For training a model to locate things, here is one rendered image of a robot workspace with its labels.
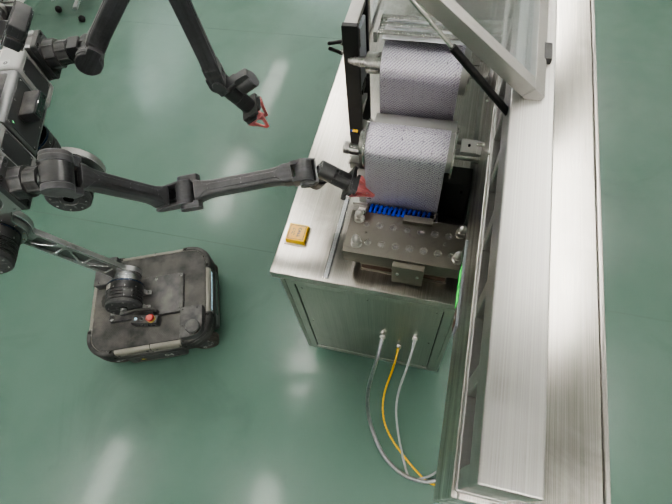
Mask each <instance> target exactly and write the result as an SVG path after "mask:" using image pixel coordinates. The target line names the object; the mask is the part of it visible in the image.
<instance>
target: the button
mask: <svg viewBox="0 0 672 504"><path fill-rule="evenodd" d="M308 233H309V226H307V225H301V224H295V223H290V226H289V229H288V232H287V235H286V238H285V240H286V242H289V243H295V244H301V245H305V242H306V239H307V236H308Z"/></svg>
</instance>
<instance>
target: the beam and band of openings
mask: <svg viewBox="0 0 672 504"><path fill-rule="evenodd" d="M556 24H557V0H549V8H548V33H547V42H545V52H544V57H545V59H546V84H545V98H543V99H541V100H529V99H524V98H523V97H522V96H521V95H520V94H519V93H517V92H516V91H515V90H514V89H513V88H512V87H511V86H510V85H509V84H507V83H506V82H505V81H504V80H503V79H502V78H501V77H500V76H499V77H498V86H497V94H498V95H499V96H500V97H501V99H502V100H503V101H504V102H505V103H506V105H507V106H508V112H507V115H506V116H505V115H504V114H503V113H502V112H501V110H500V109H499V108H498V107H497V106H496V105H495V115H494V124H493V133H492V143H491V152H490V162H489V171H488V180H487V190H486V199H485V208H484V218H483V227H482V237H481V246H480V255H479V265H478V274H477V283H476V293H475V302H474V312H473V321H472V330H471V340H470V349H469V359H468V368H467V377H466V387H465V396H464V405H463V415H462V424H461V434H460V443H459V452H458V462H457V471H456V481H455V491H456V492H459V493H463V494H467V495H471V496H474V497H478V498H482V499H486V500H490V501H494V502H498V503H502V504H506V502H507V501H512V500H519V501H523V502H536V501H543V500H544V488H545V449H546V411H547V372H548V333H549V295H550V256H551V217H552V179H553V140H554V101H555V63H556Z"/></svg>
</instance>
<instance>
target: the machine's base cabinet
mask: <svg viewBox="0 0 672 504"><path fill-rule="evenodd" d="M280 279H281V282H282V284H283V286H284V289H285V291H286V293H287V295H288V298H289V300H290V302H291V305H292V307H293V309H294V312H295V314H296V316H297V319H298V321H299V323H300V326H301V328H302V330H303V333H304V335H305V337H306V340H307V342H308V344H309V345H310V346H315V347H320V348H325V349H330V350H335V351H339V352H344V353H349V354H354V355H358V356H363V357H368V358H373V359H375V357H376V353H377V349H378V345H379V341H380V339H379V335H385V336H386V340H384V342H383V346H382V350H381V354H380V358H379V360H382V361H387V362H392V363H394V359H395V356H396V351H397V349H396V345H398V344H399V345H401V349H399V352H398V356H397V360H396V363H397V364H401V365H406V364H407V361H408V358H409V355H410V351H411V347H412V343H413V341H412V337H413V336H415V337H417V338H418V341H417V342H416V343H415V347H414V351H413V355H412V358H411V361H410V364H409V366H411V367H416V368H420V369H425V370H430V371H434V372H437V370H438V368H439V365H440V363H441V360H442V358H443V355H444V353H445V350H446V348H447V345H448V342H449V340H450V337H451V335H452V326H453V319H454V311H455V310H451V309H446V308H440V307H435V306H429V305H424V304H419V303H413V302H408V301H402V300H397V299H391V298H386V297H381V296H375V295H370V294H364V293H359V292H353V291H348V290H342V289H337V288H332V287H326V286H321V285H315V284H310V283H304V282H299V281H294V280H288V279H283V278H280Z"/></svg>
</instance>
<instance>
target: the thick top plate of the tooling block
mask: <svg viewBox="0 0 672 504"><path fill-rule="evenodd" d="M355 211H356V210H352V214H351V218H350V221H349V225H348V229H347V233H346V237H345V240H344V244H343V248H342V255H343V259H344V260H350V261H355V262H361V263H367V264H373V265H379V266H385V267H390V268H392V263H393V261H396V262H402V263H408V264H414V265H420V266H425V269H424V273H425V274H431V275H437V276H443V277H449V278H455V279H459V272H460V265H455V264H454V263H453V262H452V257H453V255H454V254H455V253H456V252H457V251H463V248H464V244H465V241H466V238H464V239H459V238H457V237H456V235H455V233H456V231H457V229H458V228H459V226H457V225H450V224H444V223H437V222H433V226H432V228H430V227H424V226H417V225H411V224H404V223H403V218H404V217H397V216H391V215H384V214H378V213H371V212H365V214H364V216H365V220H364V221H363V222H362V223H357V222H355V221H354V214H355ZM354 234H357V235H359V236H360V239H361V241H362V245H361V247H359V248H353V247H352V246H351V238H352V236H353V235H354Z"/></svg>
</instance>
